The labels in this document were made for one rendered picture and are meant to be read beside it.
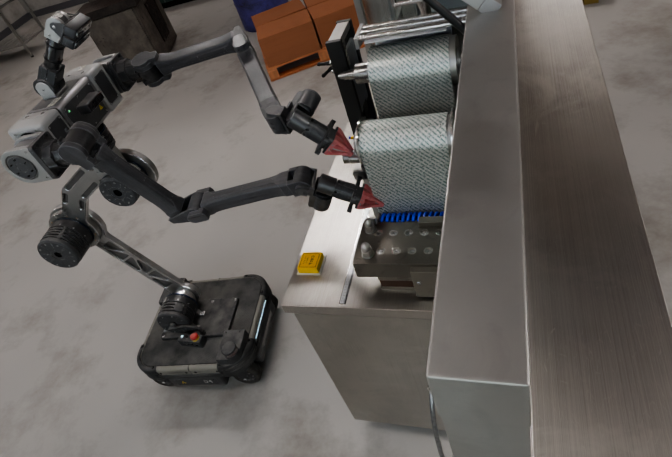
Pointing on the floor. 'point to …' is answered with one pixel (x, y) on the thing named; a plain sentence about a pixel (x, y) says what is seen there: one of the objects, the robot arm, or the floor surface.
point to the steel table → (14, 29)
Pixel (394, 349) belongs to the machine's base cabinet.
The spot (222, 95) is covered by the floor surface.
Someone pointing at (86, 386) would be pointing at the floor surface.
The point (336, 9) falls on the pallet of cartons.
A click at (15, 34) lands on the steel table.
